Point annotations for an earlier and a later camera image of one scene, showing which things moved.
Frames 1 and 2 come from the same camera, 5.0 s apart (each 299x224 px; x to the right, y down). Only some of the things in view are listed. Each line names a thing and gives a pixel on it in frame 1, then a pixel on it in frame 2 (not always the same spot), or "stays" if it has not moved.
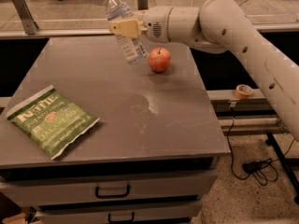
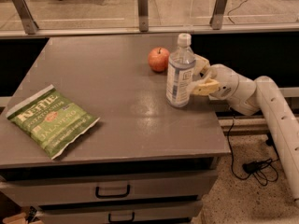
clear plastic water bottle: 117,10 to 180,72
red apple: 159,60 stays
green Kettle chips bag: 51,120 stays
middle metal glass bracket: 142,0 stays
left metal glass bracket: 23,12 stays
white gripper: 154,24 to 224,82
